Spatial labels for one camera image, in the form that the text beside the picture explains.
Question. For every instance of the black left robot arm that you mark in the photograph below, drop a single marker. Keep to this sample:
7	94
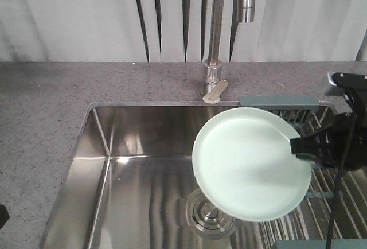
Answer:
4	215

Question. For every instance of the grey roll-up drying rack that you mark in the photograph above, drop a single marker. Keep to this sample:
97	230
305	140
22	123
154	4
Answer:
306	226

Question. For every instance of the light green round plate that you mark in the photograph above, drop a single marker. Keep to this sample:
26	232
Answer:
243	164

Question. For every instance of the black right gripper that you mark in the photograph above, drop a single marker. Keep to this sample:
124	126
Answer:
343	141

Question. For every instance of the stainless steel sink basin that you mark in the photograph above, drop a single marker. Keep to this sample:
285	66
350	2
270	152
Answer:
130	179

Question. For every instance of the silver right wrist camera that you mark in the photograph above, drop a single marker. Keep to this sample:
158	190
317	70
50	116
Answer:
329	87

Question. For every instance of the white pleated curtain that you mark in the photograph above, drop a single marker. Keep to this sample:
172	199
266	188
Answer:
178	30

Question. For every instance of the sink drain strainer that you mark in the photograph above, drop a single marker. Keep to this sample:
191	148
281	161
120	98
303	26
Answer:
206	220

